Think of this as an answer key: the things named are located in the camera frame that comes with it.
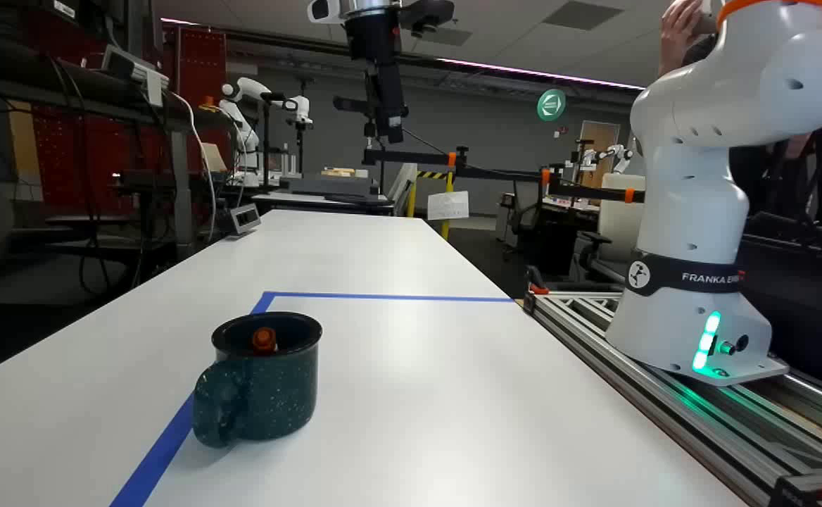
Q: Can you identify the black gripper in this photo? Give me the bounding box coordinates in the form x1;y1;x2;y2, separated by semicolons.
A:
343;12;411;146

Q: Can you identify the white hanging cable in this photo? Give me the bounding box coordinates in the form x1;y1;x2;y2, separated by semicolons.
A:
165;89;222;243

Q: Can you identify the red black clamp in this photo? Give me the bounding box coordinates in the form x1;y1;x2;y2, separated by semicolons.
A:
767;471;822;507

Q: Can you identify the orange Expo marker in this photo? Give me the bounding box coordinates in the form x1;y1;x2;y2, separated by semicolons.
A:
249;323;280;357

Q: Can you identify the dark blue enamel mug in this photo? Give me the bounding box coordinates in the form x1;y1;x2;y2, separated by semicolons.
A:
190;309;327;450

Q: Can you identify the red metal cabinet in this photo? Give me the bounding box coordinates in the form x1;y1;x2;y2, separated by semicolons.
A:
156;15;232;117

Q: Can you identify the aluminium mounting rail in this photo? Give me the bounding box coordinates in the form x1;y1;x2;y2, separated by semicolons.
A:
519;284;822;507

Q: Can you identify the small grey box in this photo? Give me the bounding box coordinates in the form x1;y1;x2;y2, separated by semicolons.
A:
228;202;263;236

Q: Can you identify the white paper sign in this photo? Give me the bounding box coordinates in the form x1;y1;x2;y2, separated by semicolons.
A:
425;188;473;226

